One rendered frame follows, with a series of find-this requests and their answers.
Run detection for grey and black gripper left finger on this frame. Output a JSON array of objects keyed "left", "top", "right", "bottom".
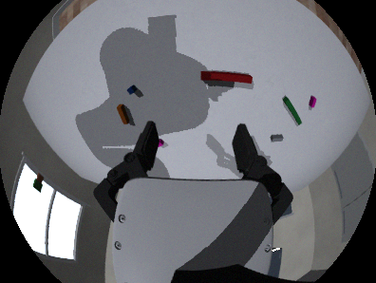
[{"left": 93, "top": 121, "right": 160, "bottom": 222}]

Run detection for green rod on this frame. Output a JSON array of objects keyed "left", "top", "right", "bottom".
[{"left": 283, "top": 97, "right": 302, "bottom": 125}]

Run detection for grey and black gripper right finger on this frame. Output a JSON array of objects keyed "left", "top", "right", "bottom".
[{"left": 232, "top": 123, "right": 293, "bottom": 225}]

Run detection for orange rod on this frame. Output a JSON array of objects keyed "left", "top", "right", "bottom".
[{"left": 117, "top": 104, "right": 130, "bottom": 124}]

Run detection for small blue cube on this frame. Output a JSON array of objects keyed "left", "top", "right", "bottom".
[{"left": 127, "top": 85, "right": 137, "bottom": 95}]

